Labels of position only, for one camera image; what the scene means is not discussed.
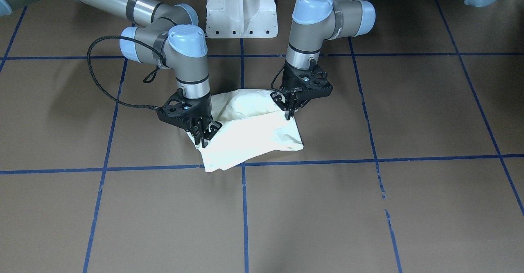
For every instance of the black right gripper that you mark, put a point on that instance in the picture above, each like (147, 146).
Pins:
(202, 110)

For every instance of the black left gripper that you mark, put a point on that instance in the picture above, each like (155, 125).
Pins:
(290, 77)

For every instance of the cream long-sleeve cat shirt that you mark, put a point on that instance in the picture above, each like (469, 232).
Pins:
(252, 125)

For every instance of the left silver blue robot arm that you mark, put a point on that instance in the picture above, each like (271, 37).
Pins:
(313, 23)

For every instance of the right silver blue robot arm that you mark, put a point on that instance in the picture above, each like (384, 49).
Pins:
(167, 37)

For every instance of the brown paper table cover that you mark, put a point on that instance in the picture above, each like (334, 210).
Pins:
(413, 164)

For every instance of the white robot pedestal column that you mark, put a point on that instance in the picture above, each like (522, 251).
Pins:
(241, 19)

